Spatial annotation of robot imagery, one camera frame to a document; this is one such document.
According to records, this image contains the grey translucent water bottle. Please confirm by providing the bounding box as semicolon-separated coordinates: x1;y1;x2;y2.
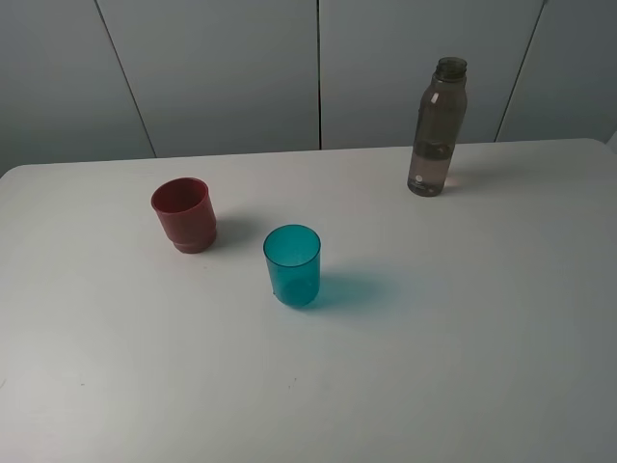
407;57;468;197

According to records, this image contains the teal translucent plastic cup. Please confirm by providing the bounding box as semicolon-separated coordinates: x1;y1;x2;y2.
263;224;321;308

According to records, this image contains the red plastic cup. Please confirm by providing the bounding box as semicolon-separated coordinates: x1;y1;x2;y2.
150;177;217;254

